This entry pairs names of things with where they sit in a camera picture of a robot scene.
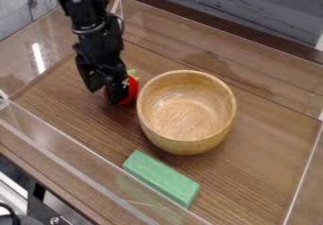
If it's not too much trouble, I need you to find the clear acrylic tray wall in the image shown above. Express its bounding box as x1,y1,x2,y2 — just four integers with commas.
0,90,211,225

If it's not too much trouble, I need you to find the red plush strawberry toy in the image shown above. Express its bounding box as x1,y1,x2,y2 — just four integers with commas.
119,69,139,105

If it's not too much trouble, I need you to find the clear acrylic corner bracket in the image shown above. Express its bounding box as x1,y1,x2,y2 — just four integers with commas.
111,0,124,25

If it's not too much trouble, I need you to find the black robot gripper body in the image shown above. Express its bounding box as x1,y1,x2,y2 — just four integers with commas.
57,0,124,70

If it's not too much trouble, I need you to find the light wooden bowl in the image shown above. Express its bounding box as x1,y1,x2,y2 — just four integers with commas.
136,70,237,155

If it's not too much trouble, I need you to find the black cable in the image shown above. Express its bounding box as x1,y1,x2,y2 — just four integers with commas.
0,202,20,225

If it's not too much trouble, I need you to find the green rectangular block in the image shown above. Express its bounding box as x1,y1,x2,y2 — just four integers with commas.
123,149,200,208

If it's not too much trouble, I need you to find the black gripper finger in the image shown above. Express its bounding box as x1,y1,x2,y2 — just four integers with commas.
104,63,128,104
76,55,104,93

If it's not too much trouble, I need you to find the black metal table leg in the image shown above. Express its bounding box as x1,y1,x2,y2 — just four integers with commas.
27,182,72,225

